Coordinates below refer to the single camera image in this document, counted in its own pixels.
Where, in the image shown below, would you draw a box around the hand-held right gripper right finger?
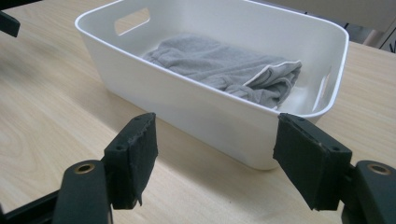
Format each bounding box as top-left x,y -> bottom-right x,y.
273,112 -> 353,212

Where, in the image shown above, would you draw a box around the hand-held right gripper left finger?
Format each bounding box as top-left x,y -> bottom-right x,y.
104,112 -> 159,210

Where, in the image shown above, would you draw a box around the white plastic basket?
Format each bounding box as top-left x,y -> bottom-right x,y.
74,0 -> 349,171

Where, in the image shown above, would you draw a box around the grey pants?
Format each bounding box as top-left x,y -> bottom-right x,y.
141,33 -> 303,110

